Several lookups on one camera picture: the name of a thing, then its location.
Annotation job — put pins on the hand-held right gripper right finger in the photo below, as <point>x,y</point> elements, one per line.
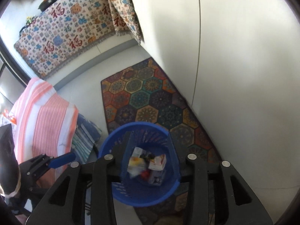
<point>196,180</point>

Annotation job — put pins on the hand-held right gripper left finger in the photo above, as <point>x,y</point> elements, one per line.
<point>125,161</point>

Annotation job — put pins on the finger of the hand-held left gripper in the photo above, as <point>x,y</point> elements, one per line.
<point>62,159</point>

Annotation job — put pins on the small white red carton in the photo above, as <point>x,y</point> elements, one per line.
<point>158,163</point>

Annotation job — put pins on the blue plastic basket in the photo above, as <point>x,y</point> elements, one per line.
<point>140,196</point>

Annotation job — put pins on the orange wrapper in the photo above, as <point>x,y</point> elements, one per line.
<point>12,119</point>

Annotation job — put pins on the blue striped cloth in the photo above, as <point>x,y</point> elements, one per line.
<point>84,136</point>

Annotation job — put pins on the pink white striped tablecloth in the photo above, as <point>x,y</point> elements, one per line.
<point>42,121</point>

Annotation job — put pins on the hexagon patterned rug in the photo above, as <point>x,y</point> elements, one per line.
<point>145,93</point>

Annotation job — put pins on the white kitchen counter cabinet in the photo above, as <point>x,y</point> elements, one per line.
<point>234,75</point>

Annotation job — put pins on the large patterned cloth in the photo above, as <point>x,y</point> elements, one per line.
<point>58,35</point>

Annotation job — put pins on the narrow patterned cloth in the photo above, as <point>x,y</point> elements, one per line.
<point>121,11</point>

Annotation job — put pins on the black clay pot orange lid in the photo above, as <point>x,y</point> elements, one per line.
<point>48,2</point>

